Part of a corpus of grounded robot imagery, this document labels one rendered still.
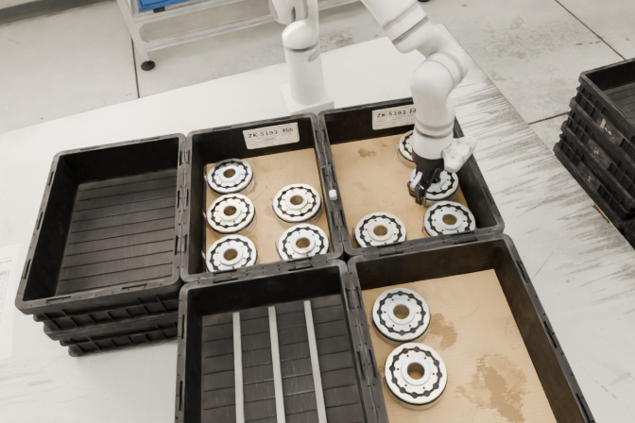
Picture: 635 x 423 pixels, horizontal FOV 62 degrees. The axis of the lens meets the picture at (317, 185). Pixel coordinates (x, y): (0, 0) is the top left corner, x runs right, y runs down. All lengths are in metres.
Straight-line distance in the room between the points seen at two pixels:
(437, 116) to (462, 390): 0.46
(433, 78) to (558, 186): 0.63
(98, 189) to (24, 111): 1.90
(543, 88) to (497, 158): 1.41
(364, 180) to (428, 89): 0.37
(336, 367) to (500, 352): 0.28
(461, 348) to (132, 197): 0.78
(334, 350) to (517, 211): 0.59
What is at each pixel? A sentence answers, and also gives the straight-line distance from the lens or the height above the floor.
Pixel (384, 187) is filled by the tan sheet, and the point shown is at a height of 0.83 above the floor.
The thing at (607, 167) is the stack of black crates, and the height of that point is 0.39.
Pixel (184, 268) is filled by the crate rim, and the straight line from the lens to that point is 1.01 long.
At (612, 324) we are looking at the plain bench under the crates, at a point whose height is 0.70.
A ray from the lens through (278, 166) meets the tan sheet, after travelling 1.25.
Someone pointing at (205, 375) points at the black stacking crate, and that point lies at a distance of 1.02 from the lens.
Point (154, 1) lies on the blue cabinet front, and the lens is 2.99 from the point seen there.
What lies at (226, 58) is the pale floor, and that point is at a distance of 3.08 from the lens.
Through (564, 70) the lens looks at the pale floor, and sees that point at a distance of 2.97.
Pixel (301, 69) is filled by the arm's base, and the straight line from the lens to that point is 1.38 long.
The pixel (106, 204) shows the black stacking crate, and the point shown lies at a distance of 1.31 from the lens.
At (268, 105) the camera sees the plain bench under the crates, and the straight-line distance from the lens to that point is 1.62.
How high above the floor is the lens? 1.74
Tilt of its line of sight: 49 degrees down
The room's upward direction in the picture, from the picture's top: 7 degrees counter-clockwise
